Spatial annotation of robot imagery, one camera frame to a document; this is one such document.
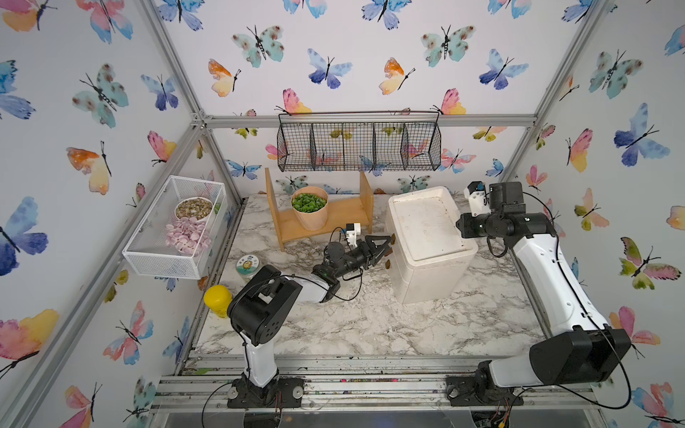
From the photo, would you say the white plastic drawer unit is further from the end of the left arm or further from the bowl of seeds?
the bowl of seeds

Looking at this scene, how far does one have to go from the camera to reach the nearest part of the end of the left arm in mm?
707

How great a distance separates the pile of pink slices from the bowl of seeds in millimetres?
36

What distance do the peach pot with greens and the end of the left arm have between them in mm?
221

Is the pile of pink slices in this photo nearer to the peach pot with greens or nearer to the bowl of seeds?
the bowl of seeds

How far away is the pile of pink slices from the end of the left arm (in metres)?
0.30

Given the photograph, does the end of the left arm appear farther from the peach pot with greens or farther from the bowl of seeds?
the bowl of seeds

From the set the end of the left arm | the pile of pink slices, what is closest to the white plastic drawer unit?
the end of the left arm

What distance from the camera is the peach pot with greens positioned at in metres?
0.93

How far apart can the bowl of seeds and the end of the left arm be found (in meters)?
0.33

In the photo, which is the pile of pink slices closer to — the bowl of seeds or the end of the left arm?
the bowl of seeds

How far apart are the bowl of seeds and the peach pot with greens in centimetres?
28

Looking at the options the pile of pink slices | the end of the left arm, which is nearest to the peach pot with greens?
the end of the left arm

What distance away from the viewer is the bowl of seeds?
70cm

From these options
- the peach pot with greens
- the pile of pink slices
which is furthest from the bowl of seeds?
the peach pot with greens
